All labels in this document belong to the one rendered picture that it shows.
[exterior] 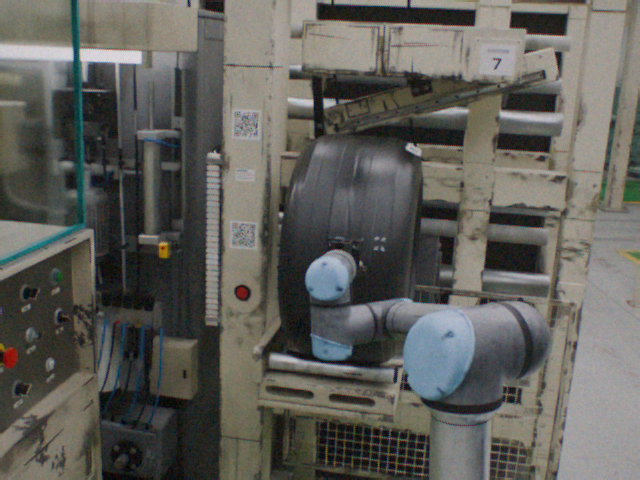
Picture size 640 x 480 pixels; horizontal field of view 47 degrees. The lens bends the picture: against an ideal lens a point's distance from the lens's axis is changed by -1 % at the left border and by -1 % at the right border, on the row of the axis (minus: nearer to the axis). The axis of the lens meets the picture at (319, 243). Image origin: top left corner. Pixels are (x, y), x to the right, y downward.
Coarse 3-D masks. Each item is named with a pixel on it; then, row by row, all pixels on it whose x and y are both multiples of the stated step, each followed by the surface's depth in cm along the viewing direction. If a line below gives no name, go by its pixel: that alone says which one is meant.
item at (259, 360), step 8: (280, 320) 210; (272, 328) 204; (280, 328) 208; (264, 336) 198; (272, 336) 199; (280, 336) 209; (264, 344) 193; (272, 344) 198; (280, 344) 210; (256, 352) 189; (264, 352) 191; (280, 352) 210; (256, 360) 190; (264, 360) 192; (256, 368) 190; (264, 368) 193; (256, 376) 191; (264, 376) 192
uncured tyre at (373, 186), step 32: (320, 160) 178; (352, 160) 177; (384, 160) 176; (416, 160) 184; (288, 192) 178; (320, 192) 172; (352, 192) 171; (384, 192) 170; (416, 192) 178; (288, 224) 173; (320, 224) 170; (352, 224) 169; (384, 224) 168; (416, 224) 214; (288, 256) 172; (320, 256) 169; (384, 256) 167; (416, 256) 216; (288, 288) 174; (384, 288) 169; (288, 320) 179; (352, 352) 182; (384, 352) 181
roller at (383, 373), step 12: (276, 360) 193; (288, 360) 192; (300, 360) 192; (312, 360) 192; (324, 360) 191; (348, 360) 192; (312, 372) 192; (324, 372) 191; (336, 372) 190; (348, 372) 190; (360, 372) 189; (372, 372) 189; (384, 372) 188; (396, 372) 188
